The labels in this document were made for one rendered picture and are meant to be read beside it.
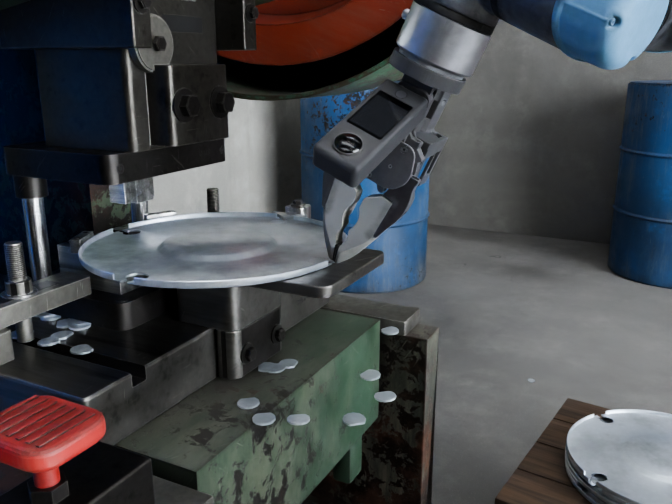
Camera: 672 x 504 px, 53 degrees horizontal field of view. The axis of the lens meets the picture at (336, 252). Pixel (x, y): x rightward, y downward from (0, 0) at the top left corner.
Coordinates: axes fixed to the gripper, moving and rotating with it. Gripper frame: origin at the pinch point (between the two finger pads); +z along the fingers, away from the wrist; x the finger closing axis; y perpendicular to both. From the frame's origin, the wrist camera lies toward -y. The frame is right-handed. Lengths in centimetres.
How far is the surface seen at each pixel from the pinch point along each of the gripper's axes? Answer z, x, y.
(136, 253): 10.0, 18.4, -5.3
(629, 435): 25, -44, 51
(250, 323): 12.1, 5.0, -1.1
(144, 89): -6.1, 24.1, -4.0
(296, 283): 1.9, 0.4, -6.3
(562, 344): 69, -40, 178
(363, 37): -14.6, 19.4, 34.0
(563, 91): 7, 18, 332
